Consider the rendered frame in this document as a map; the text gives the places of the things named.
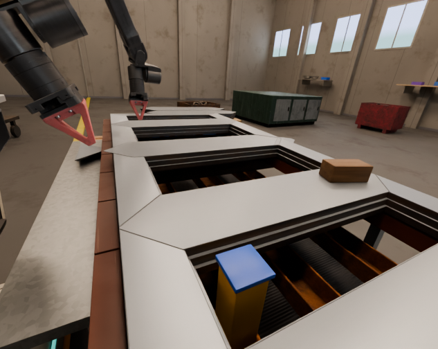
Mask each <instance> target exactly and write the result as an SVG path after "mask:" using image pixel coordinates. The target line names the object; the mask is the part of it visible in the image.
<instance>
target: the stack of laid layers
mask: <svg viewBox="0 0 438 349"><path fill-rule="evenodd" d="M208 118H215V117H213V116H211V115H173V116H143V119H142V120H176V119H208ZM127 119H128V120H138V118H137V116H127ZM132 130H133V132H134V135H135V137H136V139H137V138H145V137H158V136H183V135H197V134H222V133H230V134H232V135H234V136H242V135H256V134H252V133H250V132H247V131H246V130H243V129H241V128H238V127H236V126H234V125H231V124H224V125H184V126H164V127H132ZM256 136H261V135H256ZM265 137H270V136H265ZM271 138H276V137H271ZM137 141H138V139H137ZM280 141H281V138H277V140H276V142H275V145H268V146H260V147H245V148H237V149H229V150H214V151H205V152H191V153H182V154H166V155H158V156H144V158H145V160H146V162H147V164H148V166H149V169H150V171H151V174H152V176H153V178H154V175H153V173H152V172H156V171H161V170H173V169H179V168H190V167H197V166H203V165H214V164H220V163H231V162H238V161H248V160H255V159H266V158H272V157H277V158H279V159H281V160H283V161H286V162H287V163H289V164H291V165H293V166H295V167H297V168H299V169H301V170H303V171H308V170H316V169H320V166H321V163H320V162H318V161H315V160H313V159H310V158H309V157H306V156H304V155H301V154H299V153H297V152H294V151H292V150H290V149H287V148H285V147H282V146H281V145H280ZM154 181H155V182H156V180H155V178H154ZM156 185H157V187H158V184H157V182H156ZM158 190H159V192H160V195H162V193H161V190H160V188H159V187H158ZM382 212H386V213H387V214H389V215H391V216H393V217H395V218H397V219H399V220H401V221H403V222H405V223H407V224H409V225H411V226H413V227H415V228H417V229H419V230H421V231H423V232H425V233H427V234H429V235H431V236H433V237H434V238H437V239H438V213H436V212H434V211H432V210H430V209H427V208H425V207H423V206H420V205H418V204H416V203H413V202H411V201H408V200H406V199H404V198H402V197H399V196H397V195H394V194H392V193H390V192H388V193H383V194H380V195H376V196H373V197H369V198H366V199H362V200H358V201H356V202H352V203H348V204H344V205H342V206H337V207H334V208H330V209H327V210H324V211H320V212H317V213H312V214H309V215H305V216H302V217H298V218H295V219H292V220H287V221H285V222H280V223H277V224H273V225H270V226H265V227H263V228H260V229H255V230H253V231H249V232H245V233H241V234H238V235H234V236H231V237H228V238H224V239H220V240H216V241H214V242H209V243H206V244H202V245H199V246H196V247H192V248H189V249H184V250H185V252H186V254H187V256H188V258H189V261H190V263H191V265H192V268H193V270H194V272H195V274H196V277H197V279H198V281H199V284H200V286H201V288H202V290H203V293H204V295H205V297H206V300H207V302H208V305H209V306H210V309H211V311H212V314H213V316H214V318H215V321H216V322H217V325H218V327H219V330H220V332H221V335H222V337H223V339H224V341H225V343H226V346H227V348H228V349H231V347H230V344H229V343H228V340H227V338H226V336H225V334H224V332H223V329H222V327H221V324H220V322H219V320H218V318H217V315H216V314H215V311H214V309H213V307H212V304H211V302H210V300H209V298H208V295H207V294H206V291H205V289H204V287H203V284H202V282H201V280H200V277H199V275H201V274H204V273H207V272H209V271H213V270H215V269H218V268H219V265H218V263H217V261H216V260H215V255H217V254H220V253H223V252H226V251H230V250H233V249H236V248H239V247H243V246H246V245H248V244H251V245H252V246H253V247H254V248H255V250H256V251H257V252H258V254H262V253H266V252H268V251H272V250H274V249H277V248H280V247H283V246H286V245H288V244H292V243H294V242H297V241H300V240H303V239H306V238H310V237H312V236H315V235H318V234H321V233H324V232H326V231H330V230H332V229H336V228H338V227H341V226H344V225H347V224H350V223H352V222H356V221H358V220H362V219H365V218H367V217H371V216H373V215H376V214H379V213H382ZM437 244H438V243H437ZM426 250H428V249H426ZM426 250H425V251H426ZM422 252H423V251H422ZM422 252H421V253H422ZM419 254H420V253H419ZM417 255H418V254H417ZM417 255H416V256H417ZM413 257H414V256H413ZM413 257H412V258H413ZM410 259H411V258H410ZM408 260H409V259H408ZM406 261H407V260H406ZM406 261H405V262H406ZM402 263H403V262H402ZM402 263H401V264H402ZM399 265H400V264H399ZM399 265H397V266H399ZM397 266H396V267H397ZM393 268H394V267H393ZM393 268H392V269H393ZM390 270H391V269H390ZM388 271H389V270H388ZM386 272H387V271H386ZM384 273H385V272H384ZM384 273H382V274H384ZM382 274H381V275H382ZM379 276H380V275H379ZM377 277H378V276H377ZM375 278H376V277H375ZM375 278H373V279H375ZM373 279H372V280H373ZM369 281H370V280H369ZM369 281H367V282H366V283H368V282H369ZM364 284H365V283H364ZM364 284H363V285H364ZM360 286H362V285H360ZM360 286H358V287H360ZM358 287H357V288H358ZM355 289H356V288H355ZM355 289H353V290H355ZM353 290H351V291H353ZM351 291H350V292H351ZM348 293H349V292H348ZM346 294H347V293H346ZM344 295H345V294H343V296H344ZM340 297H341V296H340ZM340 297H338V298H340ZM338 298H336V299H338ZM336 299H335V300H336ZM331 302H332V301H331ZM331 302H329V303H331ZM329 303H327V304H329ZM327 304H326V305H327ZM324 306H325V305H323V306H322V307H324ZM320 308H321V307H319V308H318V309H320ZM318 309H317V310H318ZM315 311H316V310H314V311H312V312H315ZM312 312H311V313H312ZM309 314H310V313H309ZM309 314H307V315H309ZM307 315H305V316H307ZM305 316H303V317H305ZM303 317H302V318H303ZM302 318H300V319H302ZM300 319H298V320H300ZM298 320H296V321H298ZM292 323H295V321H294V322H292ZM292 323H290V324H292ZM290 324H288V325H290ZM288 325H287V326H288ZM287 326H285V327H287ZM285 327H283V328H285ZM283 328H281V329H283ZM281 329H279V330H278V331H280V330H281ZM278 331H276V332H278ZM276 332H274V333H276ZM274 333H272V334H274ZM272 334H270V335H268V336H267V337H269V336H271V335H272ZM267 337H264V338H263V339H265V338H267ZM263 339H261V340H263ZM261 340H259V341H261ZM259 341H257V342H256V343H258V342H259ZM256 343H254V344H256ZM254 344H252V345H254ZM252 345H250V346H249V347H251V346H252ZM249 347H247V348H249ZM247 348H244V349H247Z"/></svg>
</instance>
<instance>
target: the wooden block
mask: <svg viewBox="0 0 438 349"><path fill-rule="evenodd" d="M372 170H373V166H372V165H370V164H368V163H365V162H363V161H361V160H359V159H323V160H322V163H321V166H320V171H319V175H321V176H322V177H324V178H325V179H326V180H327V181H329V182H331V183H335V182H368V180H369V177H370V175H371V173H372Z"/></svg>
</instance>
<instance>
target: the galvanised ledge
mask: <svg viewBox="0 0 438 349"><path fill-rule="evenodd" d="M81 143H82V142H81V141H73V142H72V144H71V146H70V148H69V151H68V153H67V155H66V157H65V159H64V161H63V163H62V165H61V167H60V170H59V172H58V173H57V176H56V178H55V180H54V182H53V184H52V186H51V189H50V190H49V192H48V194H47V196H46V198H45V200H44V203H43V204H42V207H41V209H40V211H39V213H38V215H37V217H36V219H35V221H34V223H33V226H32V228H31V230H30V232H29V234H28V236H27V238H26V240H25V242H24V245H23V246H22V248H21V251H20V252H19V255H18V256H17V259H16V260H15V263H14V265H13V267H12V269H11V271H10V273H9V275H8V277H7V279H6V282H5V284H4V286H3V288H2V290H1V292H0V349H30V348H34V347H35V346H39V345H42V344H43V343H47V342H49V341H52V340H55V339H58V338H60V337H63V336H66V335H68V334H71V333H74V332H77V331H79V330H83V329H85V328H88V327H89V321H90V311H91V292H92V281H93V261H94V255H95V254H94V251H95V231H96V221H97V210H98V191H99V180H100V161H101V154H97V155H95V156H91V157H89V158H86V159H83V160H81V161H75V158H76V156H77V153H78V150H79V149H80V145H81Z"/></svg>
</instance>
